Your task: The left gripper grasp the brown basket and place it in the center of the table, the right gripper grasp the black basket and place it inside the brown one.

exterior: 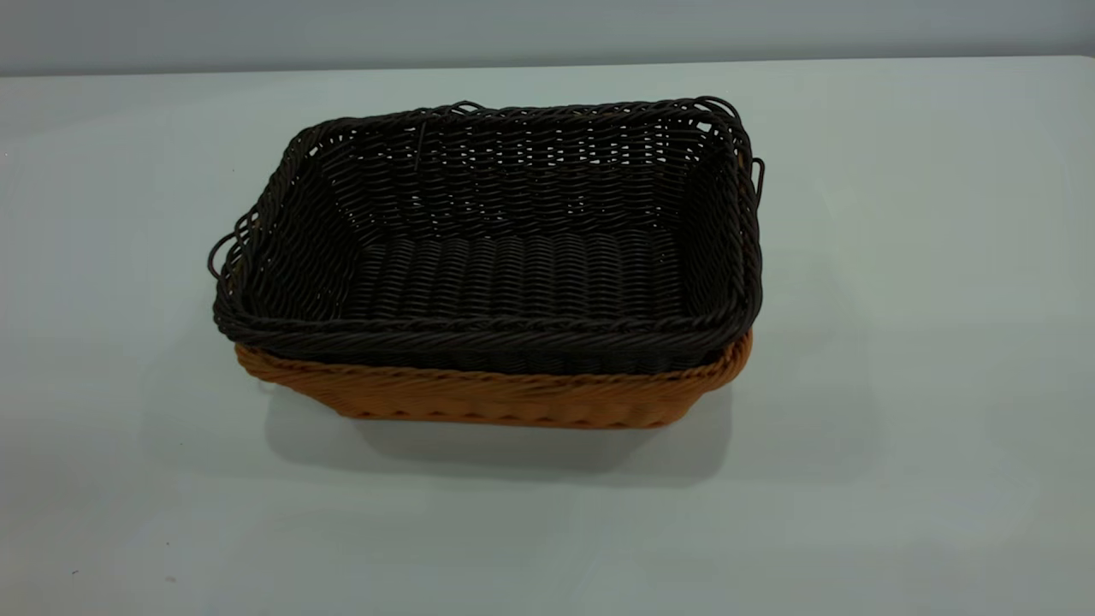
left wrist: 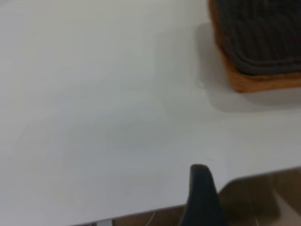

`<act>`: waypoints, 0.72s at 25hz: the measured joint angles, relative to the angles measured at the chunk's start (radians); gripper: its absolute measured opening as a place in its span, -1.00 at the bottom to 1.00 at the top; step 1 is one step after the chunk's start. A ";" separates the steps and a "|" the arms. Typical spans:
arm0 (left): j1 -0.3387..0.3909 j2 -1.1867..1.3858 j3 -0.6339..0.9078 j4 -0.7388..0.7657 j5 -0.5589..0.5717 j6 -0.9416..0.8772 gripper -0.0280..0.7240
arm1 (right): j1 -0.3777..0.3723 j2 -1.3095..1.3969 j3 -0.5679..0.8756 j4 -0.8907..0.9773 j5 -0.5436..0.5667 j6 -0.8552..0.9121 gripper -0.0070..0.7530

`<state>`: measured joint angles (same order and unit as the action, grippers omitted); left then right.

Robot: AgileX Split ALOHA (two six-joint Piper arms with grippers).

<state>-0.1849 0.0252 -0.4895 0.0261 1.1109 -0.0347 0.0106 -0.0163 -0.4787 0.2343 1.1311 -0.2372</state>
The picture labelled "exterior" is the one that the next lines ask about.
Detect dark brown wicker basket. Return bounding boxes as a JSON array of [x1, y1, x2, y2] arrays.
[[206, 95, 766, 376]]

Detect orange-brown wicker basket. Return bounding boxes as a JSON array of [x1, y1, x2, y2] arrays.
[[234, 329, 755, 429]]

